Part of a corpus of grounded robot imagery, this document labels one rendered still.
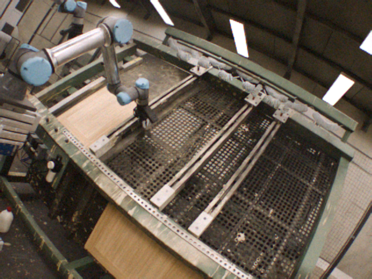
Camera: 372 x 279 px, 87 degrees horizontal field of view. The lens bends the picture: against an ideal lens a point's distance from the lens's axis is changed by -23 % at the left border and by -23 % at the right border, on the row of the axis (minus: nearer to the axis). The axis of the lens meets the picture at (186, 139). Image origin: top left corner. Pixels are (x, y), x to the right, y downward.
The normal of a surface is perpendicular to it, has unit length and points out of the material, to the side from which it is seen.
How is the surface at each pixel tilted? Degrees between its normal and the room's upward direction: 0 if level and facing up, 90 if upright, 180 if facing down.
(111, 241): 90
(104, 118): 51
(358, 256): 90
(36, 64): 97
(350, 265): 90
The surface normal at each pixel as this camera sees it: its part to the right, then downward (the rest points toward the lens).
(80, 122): 0.10, -0.66
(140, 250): -0.31, -0.15
